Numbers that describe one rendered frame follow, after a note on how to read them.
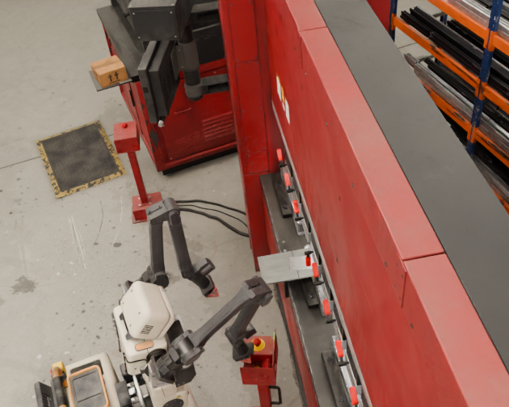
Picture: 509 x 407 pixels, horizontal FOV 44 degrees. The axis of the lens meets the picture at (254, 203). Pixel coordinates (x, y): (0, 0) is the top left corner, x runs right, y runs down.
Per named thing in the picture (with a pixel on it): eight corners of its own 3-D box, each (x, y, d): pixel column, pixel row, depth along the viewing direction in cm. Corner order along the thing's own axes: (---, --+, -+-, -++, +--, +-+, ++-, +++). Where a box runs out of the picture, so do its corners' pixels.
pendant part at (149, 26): (174, 92, 413) (149, -36, 355) (212, 92, 410) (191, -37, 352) (158, 140, 377) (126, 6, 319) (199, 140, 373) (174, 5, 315)
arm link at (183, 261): (159, 199, 261) (166, 215, 253) (173, 195, 262) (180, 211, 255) (177, 267, 290) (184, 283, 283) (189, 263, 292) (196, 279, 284)
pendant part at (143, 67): (165, 81, 398) (153, 28, 374) (183, 80, 397) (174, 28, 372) (149, 123, 366) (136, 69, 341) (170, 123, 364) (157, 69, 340)
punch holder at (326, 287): (321, 285, 277) (320, 261, 266) (339, 282, 277) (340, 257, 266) (329, 312, 266) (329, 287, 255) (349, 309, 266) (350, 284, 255)
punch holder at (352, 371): (345, 363, 248) (345, 339, 236) (366, 359, 248) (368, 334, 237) (355, 397, 237) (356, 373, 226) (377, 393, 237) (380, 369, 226)
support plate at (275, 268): (257, 258, 317) (257, 257, 316) (309, 249, 318) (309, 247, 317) (263, 285, 303) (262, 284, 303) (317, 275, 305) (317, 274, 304)
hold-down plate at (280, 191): (273, 183, 374) (272, 180, 372) (282, 182, 374) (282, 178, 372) (283, 218, 352) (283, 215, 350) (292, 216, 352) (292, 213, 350)
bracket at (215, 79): (202, 86, 408) (200, 77, 403) (239, 80, 410) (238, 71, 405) (209, 122, 379) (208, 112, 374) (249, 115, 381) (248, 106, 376)
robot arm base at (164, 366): (149, 356, 254) (157, 380, 246) (162, 343, 252) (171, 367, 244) (165, 361, 260) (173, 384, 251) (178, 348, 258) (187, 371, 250)
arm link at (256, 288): (248, 271, 243) (263, 291, 239) (261, 274, 256) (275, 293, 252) (167, 346, 251) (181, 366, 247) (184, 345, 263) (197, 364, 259)
